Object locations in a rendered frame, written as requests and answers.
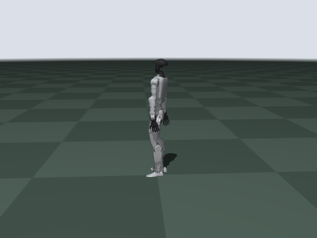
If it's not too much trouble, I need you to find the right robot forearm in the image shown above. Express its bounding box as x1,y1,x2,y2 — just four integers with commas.
161,98,166,113

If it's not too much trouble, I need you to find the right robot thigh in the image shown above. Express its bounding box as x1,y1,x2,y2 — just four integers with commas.
157,119,164,145

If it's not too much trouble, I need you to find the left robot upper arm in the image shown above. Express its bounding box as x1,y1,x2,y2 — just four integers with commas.
151,78,159,101

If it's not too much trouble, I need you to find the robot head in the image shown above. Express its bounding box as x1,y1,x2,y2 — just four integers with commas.
154,59,167,78

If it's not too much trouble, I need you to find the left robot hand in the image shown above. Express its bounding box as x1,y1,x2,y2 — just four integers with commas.
150,116,160,132

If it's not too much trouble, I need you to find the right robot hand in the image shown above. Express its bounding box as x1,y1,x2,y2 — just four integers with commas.
161,112,170,125

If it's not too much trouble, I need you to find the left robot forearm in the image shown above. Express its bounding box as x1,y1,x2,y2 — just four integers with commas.
149,97,156,120

